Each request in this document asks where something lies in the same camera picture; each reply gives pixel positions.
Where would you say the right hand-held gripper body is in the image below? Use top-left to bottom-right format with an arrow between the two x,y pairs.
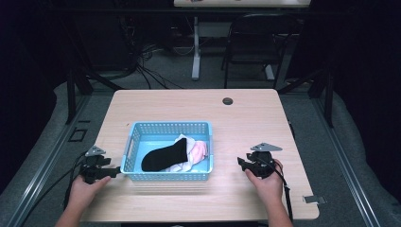
245,142 -> 284,180

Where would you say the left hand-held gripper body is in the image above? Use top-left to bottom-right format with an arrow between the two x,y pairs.
78,145 -> 112,185

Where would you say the blue plastic basket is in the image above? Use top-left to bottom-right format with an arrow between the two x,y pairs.
119,120 -> 215,183

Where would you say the pink sock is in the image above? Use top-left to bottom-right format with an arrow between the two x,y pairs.
190,140 -> 210,166

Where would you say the black sock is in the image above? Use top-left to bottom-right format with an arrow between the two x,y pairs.
140,137 -> 189,173

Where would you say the white sock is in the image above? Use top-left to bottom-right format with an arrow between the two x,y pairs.
162,133 -> 199,173

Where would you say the person's left hand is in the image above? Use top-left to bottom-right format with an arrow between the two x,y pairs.
67,174 -> 113,210

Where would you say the person's right hand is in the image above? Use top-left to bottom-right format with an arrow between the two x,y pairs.
244,158 -> 285,210

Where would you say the black metal stand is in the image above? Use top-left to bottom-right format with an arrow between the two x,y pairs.
61,18 -> 124,126
277,62 -> 336,129

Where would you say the black folding chair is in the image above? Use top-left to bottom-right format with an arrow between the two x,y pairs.
220,12 -> 302,90

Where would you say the white desk with metal leg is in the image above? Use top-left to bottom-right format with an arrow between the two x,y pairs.
173,0 -> 312,81

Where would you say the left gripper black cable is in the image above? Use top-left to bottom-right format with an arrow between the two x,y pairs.
61,151 -> 89,211

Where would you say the bundle of floor cables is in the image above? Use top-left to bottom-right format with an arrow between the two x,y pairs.
119,15 -> 197,91

